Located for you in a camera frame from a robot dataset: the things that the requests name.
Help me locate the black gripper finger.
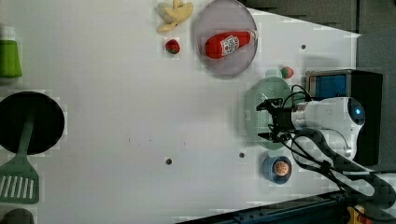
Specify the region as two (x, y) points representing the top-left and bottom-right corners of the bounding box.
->
(259, 133), (276, 141)
(256, 98), (283, 111)

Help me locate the blue cup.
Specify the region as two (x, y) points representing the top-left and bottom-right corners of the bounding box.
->
(262, 156), (292, 185)

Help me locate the black round pan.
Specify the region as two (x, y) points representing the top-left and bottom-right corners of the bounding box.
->
(0, 91), (65, 155)

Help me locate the orange toy fruit slice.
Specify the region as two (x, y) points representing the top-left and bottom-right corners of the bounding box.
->
(274, 161), (290, 176)

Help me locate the green bottle white cap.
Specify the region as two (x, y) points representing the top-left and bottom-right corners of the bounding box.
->
(0, 25), (22, 78)

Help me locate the pink green toy strawberry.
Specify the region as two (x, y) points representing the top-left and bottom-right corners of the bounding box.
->
(280, 66), (294, 78)

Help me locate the red toy strawberry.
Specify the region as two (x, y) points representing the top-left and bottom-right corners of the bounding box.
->
(165, 39), (180, 54)

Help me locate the silver black toaster oven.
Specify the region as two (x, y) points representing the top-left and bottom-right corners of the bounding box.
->
(305, 69), (383, 166)

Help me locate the grey object at corner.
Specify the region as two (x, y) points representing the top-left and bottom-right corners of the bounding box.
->
(1, 208), (35, 224)

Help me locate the green slotted spatula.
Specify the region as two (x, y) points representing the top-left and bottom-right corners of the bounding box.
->
(0, 114), (39, 204)

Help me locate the blue metal frame rail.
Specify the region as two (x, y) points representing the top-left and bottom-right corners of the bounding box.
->
(177, 191), (351, 224)

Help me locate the yellow orange clamp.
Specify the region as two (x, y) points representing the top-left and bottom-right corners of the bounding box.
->
(347, 205), (373, 224)

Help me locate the peeled toy banana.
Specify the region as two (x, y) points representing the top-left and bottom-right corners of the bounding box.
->
(157, 0), (193, 33)

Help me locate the grey round plate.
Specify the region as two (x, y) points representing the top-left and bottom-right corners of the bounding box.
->
(194, 0), (259, 76)

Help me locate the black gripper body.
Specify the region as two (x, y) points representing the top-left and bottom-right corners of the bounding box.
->
(272, 106), (294, 134)

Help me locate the red ketchup bottle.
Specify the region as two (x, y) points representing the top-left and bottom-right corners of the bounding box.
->
(205, 30), (258, 60)

